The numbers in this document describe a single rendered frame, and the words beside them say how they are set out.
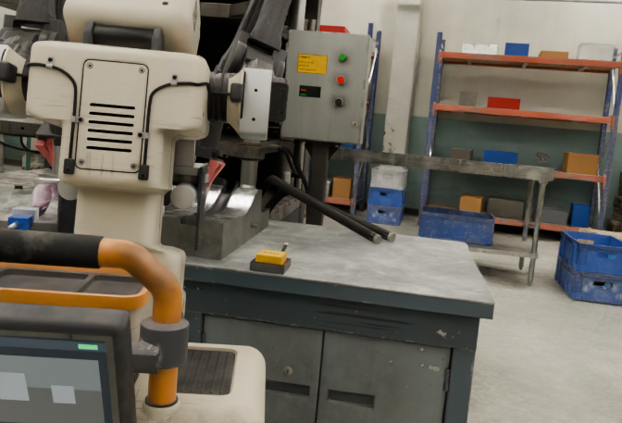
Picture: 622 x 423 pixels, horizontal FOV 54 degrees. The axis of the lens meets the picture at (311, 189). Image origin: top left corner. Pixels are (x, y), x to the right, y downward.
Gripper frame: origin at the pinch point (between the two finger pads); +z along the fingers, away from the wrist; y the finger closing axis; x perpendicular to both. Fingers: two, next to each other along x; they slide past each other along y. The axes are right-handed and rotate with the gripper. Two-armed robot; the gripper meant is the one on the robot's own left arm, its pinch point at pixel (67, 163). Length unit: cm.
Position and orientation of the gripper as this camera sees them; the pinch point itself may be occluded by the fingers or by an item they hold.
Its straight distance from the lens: 154.5
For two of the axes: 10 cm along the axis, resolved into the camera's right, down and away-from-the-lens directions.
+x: 0.3, 5.5, -8.3
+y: -9.9, -0.8, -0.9
